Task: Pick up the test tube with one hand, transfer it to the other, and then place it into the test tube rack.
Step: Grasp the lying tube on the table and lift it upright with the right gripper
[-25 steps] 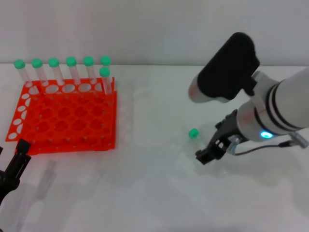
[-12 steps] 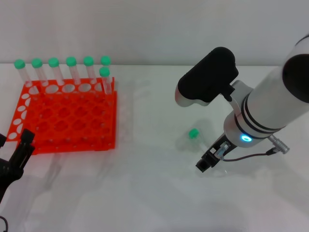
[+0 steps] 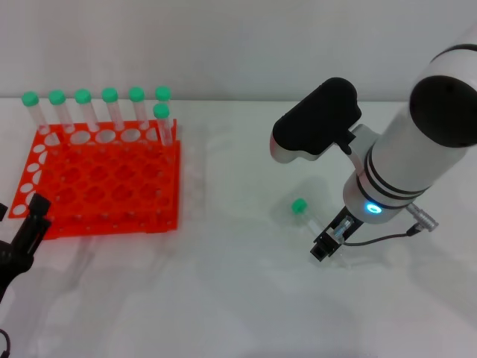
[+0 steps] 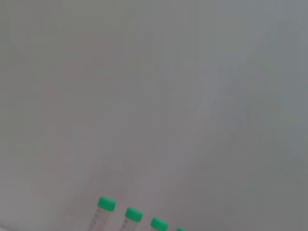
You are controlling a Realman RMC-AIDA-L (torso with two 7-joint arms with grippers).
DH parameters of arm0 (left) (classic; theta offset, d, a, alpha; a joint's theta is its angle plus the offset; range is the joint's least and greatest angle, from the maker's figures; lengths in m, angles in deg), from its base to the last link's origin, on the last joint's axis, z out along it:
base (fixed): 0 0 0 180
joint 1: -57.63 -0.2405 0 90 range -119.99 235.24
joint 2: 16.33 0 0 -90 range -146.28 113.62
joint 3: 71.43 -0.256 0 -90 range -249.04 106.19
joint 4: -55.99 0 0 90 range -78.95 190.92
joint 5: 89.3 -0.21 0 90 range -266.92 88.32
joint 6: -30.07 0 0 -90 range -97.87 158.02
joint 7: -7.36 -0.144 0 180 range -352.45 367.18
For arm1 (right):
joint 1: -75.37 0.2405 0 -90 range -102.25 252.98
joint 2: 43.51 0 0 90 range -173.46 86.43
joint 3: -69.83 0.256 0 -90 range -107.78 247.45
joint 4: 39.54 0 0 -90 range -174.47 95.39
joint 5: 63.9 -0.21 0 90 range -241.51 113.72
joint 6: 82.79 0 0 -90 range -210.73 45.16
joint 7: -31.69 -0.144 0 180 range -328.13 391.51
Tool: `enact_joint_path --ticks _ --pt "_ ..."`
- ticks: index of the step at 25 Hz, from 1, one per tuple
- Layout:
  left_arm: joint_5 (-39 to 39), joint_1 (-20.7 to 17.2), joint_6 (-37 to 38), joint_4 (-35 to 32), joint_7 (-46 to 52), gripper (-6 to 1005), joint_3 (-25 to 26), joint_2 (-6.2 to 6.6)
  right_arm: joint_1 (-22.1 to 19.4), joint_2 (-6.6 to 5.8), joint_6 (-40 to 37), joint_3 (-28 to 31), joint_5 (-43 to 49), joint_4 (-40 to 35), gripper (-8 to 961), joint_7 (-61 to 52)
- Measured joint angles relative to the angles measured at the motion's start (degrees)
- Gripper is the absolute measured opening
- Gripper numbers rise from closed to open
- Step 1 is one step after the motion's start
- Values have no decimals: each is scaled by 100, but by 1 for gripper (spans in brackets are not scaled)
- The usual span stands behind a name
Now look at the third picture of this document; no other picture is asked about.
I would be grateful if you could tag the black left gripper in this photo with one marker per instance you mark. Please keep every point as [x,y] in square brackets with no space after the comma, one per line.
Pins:
[11,261]

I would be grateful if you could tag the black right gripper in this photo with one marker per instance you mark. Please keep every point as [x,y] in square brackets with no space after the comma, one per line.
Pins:
[335,227]

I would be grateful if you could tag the clear tube green cap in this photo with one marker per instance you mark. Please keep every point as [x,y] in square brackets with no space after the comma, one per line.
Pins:
[110,94]
[30,99]
[299,206]
[82,96]
[161,110]
[57,97]
[162,93]
[136,94]

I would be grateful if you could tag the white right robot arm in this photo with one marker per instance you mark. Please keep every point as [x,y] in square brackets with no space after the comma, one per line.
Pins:
[410,156]

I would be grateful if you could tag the orange plastic test tube rack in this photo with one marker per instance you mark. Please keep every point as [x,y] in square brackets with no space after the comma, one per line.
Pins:
[112,175]

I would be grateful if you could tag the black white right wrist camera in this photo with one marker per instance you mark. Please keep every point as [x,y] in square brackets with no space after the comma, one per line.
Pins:
[316,119]

